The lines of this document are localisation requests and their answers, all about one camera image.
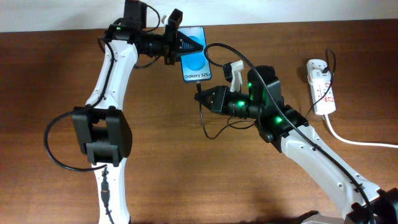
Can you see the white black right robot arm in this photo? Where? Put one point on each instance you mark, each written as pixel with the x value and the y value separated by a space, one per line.
pixel 357 199

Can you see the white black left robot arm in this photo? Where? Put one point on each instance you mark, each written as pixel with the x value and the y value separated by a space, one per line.
pixel 103 133

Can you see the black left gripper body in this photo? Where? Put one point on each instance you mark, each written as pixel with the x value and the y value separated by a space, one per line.
pixel 162 44

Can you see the blue Galaxy smartphone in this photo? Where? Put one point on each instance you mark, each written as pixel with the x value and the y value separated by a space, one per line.
pixel 195 67

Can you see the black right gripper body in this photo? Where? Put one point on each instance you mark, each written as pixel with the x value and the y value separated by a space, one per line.
pixel 240 104

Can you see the white charger plug adapter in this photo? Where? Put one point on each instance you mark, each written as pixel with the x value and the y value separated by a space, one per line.
pixel 317 76

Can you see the white power strip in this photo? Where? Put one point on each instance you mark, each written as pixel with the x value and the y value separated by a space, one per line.
pixel 322 94

